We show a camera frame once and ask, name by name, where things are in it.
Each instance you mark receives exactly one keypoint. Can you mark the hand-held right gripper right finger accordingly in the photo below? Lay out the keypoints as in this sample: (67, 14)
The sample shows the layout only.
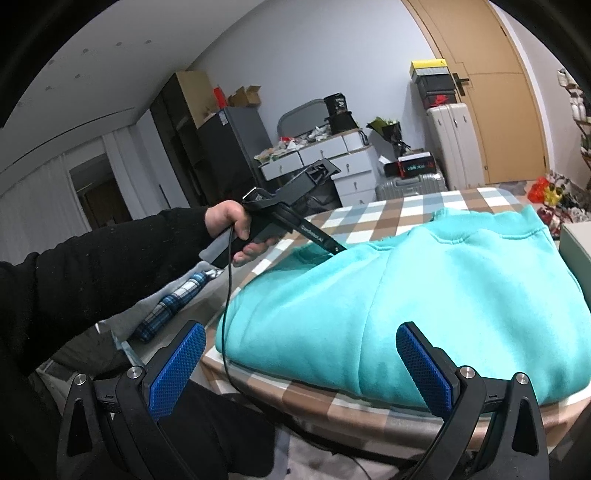
(427, 369)

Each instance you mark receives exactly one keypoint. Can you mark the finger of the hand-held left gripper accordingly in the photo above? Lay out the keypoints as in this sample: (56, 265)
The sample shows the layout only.
(304, 182)
(318, 235)

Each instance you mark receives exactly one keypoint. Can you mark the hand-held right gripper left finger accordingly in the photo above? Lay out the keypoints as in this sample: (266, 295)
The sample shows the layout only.
(178, 369)

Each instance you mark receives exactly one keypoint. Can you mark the teal zip jacket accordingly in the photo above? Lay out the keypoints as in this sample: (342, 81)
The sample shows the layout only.
(415, 286)

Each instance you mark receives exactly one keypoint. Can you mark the person's left forearm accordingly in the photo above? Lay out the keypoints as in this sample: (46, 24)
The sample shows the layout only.
(92, 277)

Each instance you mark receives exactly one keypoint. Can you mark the person's left hand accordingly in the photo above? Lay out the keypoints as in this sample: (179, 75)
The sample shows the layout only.
(226, 214)

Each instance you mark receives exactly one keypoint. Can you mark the dark duffel bag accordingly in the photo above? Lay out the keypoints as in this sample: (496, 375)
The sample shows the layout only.
(323, 198)

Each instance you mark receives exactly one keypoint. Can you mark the checkered blanket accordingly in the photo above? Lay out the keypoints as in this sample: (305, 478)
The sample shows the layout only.
(351, 221)

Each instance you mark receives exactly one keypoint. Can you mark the white dressing desk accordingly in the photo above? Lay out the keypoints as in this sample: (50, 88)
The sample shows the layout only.
(323, 150)

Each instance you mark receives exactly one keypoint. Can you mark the heap of desk clutter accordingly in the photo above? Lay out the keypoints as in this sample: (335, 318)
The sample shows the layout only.
(286, 145)

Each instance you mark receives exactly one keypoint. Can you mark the white drawer cabinet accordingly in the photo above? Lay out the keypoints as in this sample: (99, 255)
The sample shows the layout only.
(355, 184)

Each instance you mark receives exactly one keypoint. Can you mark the blue plaid cloth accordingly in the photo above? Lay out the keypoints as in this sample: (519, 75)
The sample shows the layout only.
(171, 304)

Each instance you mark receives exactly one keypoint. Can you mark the grey rounded vanity mirror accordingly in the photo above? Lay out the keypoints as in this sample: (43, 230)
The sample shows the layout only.
(300, 115)

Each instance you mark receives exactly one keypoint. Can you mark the black gift bag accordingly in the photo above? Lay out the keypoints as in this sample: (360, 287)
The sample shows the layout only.
(342, 124)

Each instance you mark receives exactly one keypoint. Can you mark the dark refrigerator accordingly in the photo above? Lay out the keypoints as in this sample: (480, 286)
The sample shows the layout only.
(231, 152)

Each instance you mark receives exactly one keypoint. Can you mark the person's black pants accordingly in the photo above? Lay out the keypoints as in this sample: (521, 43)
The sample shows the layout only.
(221, 438)

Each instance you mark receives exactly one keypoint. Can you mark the black labelled tub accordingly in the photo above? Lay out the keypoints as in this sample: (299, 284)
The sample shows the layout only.
(335, 105)

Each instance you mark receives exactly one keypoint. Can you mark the small black box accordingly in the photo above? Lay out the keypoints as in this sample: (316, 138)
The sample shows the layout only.
(390, 170)

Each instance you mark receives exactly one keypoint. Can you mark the bouquet in black wrap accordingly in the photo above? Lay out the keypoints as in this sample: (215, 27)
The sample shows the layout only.
(388, 134)

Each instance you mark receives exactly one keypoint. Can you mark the silver ribbed suitcase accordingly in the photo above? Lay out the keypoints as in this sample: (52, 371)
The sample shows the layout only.
(411, 187)

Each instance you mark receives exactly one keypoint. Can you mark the small open cardboard box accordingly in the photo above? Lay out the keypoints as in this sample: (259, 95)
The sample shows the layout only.
(244, 96)

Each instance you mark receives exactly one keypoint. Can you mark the black box with red print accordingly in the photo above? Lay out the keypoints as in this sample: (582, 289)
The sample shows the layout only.
(415, 167)

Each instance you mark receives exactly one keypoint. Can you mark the red paper bag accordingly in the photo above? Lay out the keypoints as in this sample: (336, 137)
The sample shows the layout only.
(221, 98)

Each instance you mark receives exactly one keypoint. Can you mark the dark wardrobe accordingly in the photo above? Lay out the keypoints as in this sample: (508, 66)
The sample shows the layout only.
(175, 138)

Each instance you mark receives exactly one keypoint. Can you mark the large flat cardboard box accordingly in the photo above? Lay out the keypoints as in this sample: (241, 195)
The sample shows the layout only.
(196, 97)

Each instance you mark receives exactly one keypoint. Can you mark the white hard suitcase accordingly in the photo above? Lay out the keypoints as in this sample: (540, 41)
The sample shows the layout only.
(455, 147)

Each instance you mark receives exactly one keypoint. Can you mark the red and black shoe box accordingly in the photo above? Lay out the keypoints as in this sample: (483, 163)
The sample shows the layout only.
(438, 100)

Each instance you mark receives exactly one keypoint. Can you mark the pale grey side table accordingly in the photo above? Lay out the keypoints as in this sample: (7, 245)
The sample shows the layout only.
(577, 249)

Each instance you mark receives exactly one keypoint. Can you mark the wooden door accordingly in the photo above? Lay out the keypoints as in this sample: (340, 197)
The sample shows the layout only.
(498, 115)

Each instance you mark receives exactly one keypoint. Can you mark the red plastic bag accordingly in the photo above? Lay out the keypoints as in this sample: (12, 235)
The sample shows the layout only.
(540, 190)

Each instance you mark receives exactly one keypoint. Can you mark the white curtain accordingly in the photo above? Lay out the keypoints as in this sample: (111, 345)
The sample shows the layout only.
(37, 207)

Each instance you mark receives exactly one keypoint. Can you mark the pile of loose shoes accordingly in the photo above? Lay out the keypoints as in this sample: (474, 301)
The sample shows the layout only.
(568, 198)

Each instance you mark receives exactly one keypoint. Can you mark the wooden shoe rack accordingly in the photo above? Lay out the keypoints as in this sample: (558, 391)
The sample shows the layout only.
(584, 152)

